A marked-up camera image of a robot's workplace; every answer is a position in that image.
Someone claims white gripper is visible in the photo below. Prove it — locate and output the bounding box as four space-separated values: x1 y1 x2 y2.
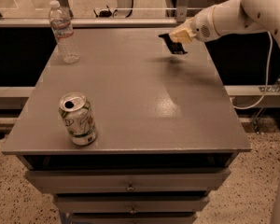
169 6 220 44

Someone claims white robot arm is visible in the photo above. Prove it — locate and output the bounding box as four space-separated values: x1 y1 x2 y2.
169 0 280 48

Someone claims grey metal railing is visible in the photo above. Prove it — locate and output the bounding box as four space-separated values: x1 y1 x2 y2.
0 0 202 27

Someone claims black object behind railing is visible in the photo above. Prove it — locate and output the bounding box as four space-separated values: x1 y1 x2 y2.
93 7 118 18

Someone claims grey drawer cabinet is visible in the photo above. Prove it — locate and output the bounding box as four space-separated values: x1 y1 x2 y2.
1 27 252 224

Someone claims clear plastic water bottle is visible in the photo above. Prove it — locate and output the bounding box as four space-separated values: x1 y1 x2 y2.
49 0 80 64

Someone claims green white soda can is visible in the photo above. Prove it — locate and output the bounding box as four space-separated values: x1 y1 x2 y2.
59 92 97 146

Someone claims middle grey drawer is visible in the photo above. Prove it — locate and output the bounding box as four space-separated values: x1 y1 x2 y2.
54 192 209 214

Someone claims grey drawer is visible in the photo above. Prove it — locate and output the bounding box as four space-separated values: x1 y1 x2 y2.
25 168 231 194
54 192 209 214
71 213 197 224

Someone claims top grey drawer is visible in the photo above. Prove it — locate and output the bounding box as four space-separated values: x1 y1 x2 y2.
25 168 231 194

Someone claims bottom grey drawer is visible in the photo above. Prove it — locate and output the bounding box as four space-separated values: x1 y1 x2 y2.
71 213 197 224

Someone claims white cable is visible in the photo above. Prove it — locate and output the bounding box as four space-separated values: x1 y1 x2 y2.
232 31 273 111

